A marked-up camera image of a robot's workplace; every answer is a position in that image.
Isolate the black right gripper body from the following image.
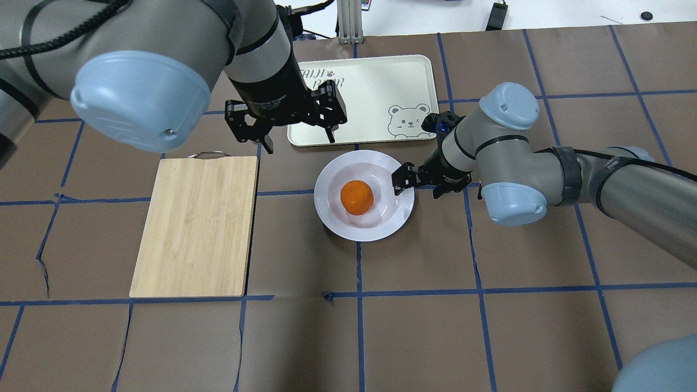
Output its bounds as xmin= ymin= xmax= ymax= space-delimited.
xmin=415 ymin=158 xmax=472 ymax=193

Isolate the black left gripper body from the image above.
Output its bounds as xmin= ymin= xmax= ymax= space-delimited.
xmin=225 ymin=84 xmax=347 ymax=143

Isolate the orange fruit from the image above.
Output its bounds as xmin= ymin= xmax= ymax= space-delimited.
xmin=339 ymin=180 xmax=374 ymax=216

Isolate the white round plate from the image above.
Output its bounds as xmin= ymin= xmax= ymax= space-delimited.
xmin=313 ymin=150 xmax=415 ymax=242

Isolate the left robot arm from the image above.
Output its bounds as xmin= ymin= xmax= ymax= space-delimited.
xmin=1 ymin=1 xmax=347 ymax=166

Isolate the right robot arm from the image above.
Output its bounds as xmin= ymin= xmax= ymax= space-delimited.
xmin=392 ymin=82 xmax=696 ymax=268

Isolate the cream bear tray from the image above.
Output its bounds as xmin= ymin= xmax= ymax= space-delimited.
xmin=299 ymin=55 xmax=438 ymax=145

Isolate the wooden cutting board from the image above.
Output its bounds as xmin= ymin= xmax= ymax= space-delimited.
xmin=129 ymin=156 xmax=259 ymax=299

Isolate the black power adapter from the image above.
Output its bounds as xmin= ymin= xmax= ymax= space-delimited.
xmin=485 ymin=1 xmax=508 ymax=31

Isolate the aluminium frame post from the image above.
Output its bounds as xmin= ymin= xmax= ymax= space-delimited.
xmin=336 ymin=0 xmax=364 ymax=45

